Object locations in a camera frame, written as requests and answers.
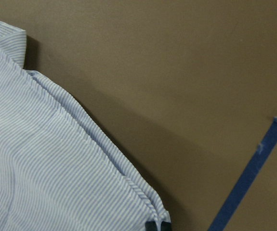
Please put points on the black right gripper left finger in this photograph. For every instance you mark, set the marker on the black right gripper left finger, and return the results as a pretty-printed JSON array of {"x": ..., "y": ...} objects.
[{"x": 150, "y": 226}]

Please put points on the light blue striped shirt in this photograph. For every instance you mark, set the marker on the light blue striped shirt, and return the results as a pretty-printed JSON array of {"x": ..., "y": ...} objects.
[{"x": 58, "y": 170}]

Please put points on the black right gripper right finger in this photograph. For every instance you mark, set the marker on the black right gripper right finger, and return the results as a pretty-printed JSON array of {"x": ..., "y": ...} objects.
[{"x": 165, "y": 226}]

